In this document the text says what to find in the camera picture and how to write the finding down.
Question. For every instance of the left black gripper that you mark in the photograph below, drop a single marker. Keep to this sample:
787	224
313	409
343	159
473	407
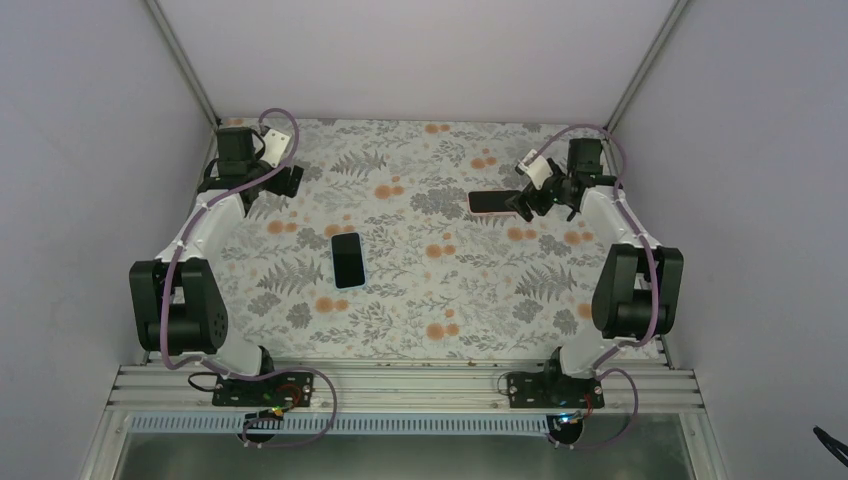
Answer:
279	186

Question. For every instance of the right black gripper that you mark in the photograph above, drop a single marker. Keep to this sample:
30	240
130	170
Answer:
524	209

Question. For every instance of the phone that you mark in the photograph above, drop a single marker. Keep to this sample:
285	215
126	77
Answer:
348	261
490	202

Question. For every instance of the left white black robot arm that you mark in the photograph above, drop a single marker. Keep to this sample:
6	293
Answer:
179	309

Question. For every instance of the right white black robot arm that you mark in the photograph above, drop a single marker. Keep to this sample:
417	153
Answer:
636	294

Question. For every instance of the phone in blue case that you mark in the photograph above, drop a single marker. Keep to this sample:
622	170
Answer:
348	261

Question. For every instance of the floral patterned table mat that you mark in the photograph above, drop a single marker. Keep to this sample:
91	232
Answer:
441	283

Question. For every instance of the black object at edge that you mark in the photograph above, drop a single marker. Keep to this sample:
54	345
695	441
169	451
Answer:
835	447

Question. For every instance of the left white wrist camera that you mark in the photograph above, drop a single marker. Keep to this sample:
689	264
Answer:
276	144

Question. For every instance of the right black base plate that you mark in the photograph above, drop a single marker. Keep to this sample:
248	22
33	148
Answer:
541	391

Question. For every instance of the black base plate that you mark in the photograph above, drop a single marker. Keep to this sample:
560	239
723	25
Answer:
541	391
282	391

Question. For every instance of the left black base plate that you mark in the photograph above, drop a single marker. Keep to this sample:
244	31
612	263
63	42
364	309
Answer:
282	391

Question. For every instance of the aluminium rail frame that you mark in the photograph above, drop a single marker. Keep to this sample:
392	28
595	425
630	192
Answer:
428	386

